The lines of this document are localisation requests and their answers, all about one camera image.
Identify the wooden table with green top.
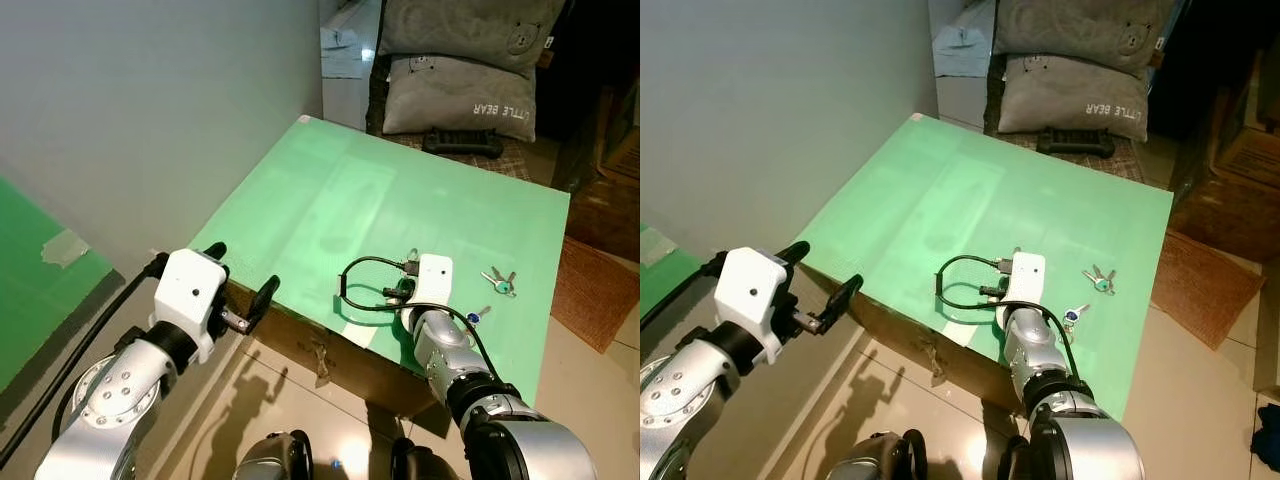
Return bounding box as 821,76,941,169
794,112,1174,423
186,114,572,418

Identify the green board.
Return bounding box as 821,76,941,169
640,224,707,319
0,177,114,393

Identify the robot left leg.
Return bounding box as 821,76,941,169
233,429,314,480
824,429,928,480

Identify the robot leg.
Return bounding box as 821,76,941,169
233,429,314,480
389,436,463,480
998,436,1043,480
824,429,928,480

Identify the grey tape piece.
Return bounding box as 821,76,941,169
41,229,90,269

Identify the black game controller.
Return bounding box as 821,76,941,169
421,127,505,159
1035,127,1117,159

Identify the robot right leg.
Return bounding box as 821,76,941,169
998,436,1043,480
389,436,463,480

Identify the dark chair with woven seat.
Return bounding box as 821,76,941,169
982,48,1179,189
364,48,563,189

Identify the brown woven floor mat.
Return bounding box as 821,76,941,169
1149,229,1267,352
549,236,641,354

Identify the dark wooden cabinet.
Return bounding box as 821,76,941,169
1168,45,1280,264
556,75,641,263

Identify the grey pillow with white lettering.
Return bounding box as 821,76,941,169
381,54,540,143
997,54,1153,143

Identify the white crumpled cloth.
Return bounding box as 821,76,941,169
929,24,997,80

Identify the grey pillow with bear print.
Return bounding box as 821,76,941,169
992,0,1183,78
377,0,567,78

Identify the blue cloth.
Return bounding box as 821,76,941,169
1249,402,1280,473

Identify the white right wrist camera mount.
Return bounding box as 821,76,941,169
1004,252,1048,307
409,253,455,307

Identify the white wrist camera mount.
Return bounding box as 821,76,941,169
152,248,230,364
1004,252,1048,307
409,253,455,307
713,246,792,367

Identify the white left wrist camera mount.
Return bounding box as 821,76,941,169
152,248,230,364
713,246,792,367

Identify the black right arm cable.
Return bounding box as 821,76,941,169
339,255,499,387
936,254,1076,373

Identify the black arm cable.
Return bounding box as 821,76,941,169
0,253,169,463
936,254,1076,373
339,255,499,387
640,252,728,333

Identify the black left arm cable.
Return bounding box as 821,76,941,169
640,252,728,333
0,253,169,463

